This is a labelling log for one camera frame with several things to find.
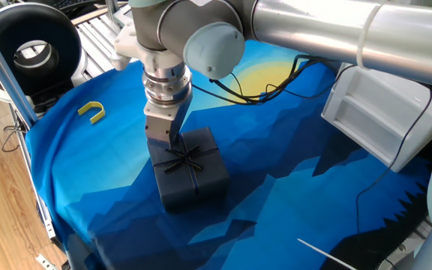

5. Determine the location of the grey Schunk gripper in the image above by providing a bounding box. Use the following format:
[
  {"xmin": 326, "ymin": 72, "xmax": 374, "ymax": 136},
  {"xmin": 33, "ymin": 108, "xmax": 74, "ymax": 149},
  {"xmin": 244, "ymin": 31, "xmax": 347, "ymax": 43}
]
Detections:
[{"xmin": 142, "ymin": 91, "xmax": 194, "ymax": 151}]

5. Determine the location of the navy ribboned gift box casing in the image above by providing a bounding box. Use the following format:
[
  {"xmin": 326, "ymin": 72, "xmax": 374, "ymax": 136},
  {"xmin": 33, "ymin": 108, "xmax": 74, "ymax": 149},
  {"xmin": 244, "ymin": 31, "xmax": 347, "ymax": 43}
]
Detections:
[{"xmin": 147, "ymin": 126, "xmax": 231, "ymax": 213}]

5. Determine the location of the blue mountain print tablecloth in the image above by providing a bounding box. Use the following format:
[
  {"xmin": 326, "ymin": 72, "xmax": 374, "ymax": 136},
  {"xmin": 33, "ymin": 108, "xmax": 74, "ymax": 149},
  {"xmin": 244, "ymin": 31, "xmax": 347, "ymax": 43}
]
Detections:
[{"xmin": 24, "ymin": 39, "xmax": 432, "ymax": 270}]

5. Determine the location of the yellow U-shaped plastic piece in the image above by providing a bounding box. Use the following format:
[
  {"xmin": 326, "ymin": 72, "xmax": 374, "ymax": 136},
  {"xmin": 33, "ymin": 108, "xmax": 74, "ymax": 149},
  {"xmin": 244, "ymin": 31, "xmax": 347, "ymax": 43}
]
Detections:
[{"xmin": 77, "ymin": 100, "xmax": 107, "ymax": 125}]

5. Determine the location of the black keyboard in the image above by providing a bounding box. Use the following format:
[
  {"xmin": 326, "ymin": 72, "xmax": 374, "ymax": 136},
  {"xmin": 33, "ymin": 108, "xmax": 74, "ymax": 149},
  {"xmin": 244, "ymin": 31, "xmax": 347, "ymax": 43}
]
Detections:
[{"xmin": 49, "ymin": 0, "xmax": 107, "ymax": 11}]

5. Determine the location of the white plastic drawer unit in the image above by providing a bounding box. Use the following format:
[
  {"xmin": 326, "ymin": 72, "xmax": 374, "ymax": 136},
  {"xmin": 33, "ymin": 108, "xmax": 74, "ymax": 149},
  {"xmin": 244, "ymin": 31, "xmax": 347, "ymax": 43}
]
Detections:
[{"xmin": 320, "ymin": 63, "xmax": 432, "ymax": 173}]

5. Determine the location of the black cable bundle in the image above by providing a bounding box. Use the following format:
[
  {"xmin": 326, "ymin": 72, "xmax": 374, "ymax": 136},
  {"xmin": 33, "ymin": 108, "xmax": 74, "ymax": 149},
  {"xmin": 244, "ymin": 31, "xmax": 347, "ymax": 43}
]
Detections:
[{"xmin": 191, "ymin": 54, "xmax": 432, "ymax": 233}]

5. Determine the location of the aluminium frame post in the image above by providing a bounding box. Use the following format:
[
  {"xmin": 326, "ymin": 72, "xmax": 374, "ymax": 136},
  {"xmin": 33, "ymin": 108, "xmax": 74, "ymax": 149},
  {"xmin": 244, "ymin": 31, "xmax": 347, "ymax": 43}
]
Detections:
[{"xmin": 0, "ymin": 10, "xmax": 39, "ymax": 129}]

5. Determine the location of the black round ring lamp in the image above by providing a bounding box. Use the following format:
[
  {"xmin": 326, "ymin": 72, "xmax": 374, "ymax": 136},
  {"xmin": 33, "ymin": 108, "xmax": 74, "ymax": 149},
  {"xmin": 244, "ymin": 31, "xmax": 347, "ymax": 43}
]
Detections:
[{"xmin": 0, "ymin": 1, "xmax": 89, "ymax": 103}]

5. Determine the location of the small silver metal bracket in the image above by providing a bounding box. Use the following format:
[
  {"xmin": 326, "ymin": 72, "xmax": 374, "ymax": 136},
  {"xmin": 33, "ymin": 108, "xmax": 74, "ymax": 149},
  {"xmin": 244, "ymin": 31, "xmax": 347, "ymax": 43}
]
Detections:
[{"xmin": 34, "ymin": 253, "xmax": 60, "ymax": 270}]

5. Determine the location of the white cable tie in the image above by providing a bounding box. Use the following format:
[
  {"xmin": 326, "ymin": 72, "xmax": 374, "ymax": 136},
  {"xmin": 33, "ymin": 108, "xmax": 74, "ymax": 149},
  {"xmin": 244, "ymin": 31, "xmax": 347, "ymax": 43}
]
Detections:
[{"xmin": 296, "ymin": 237, "xmax": 359, "ymax": 270}]

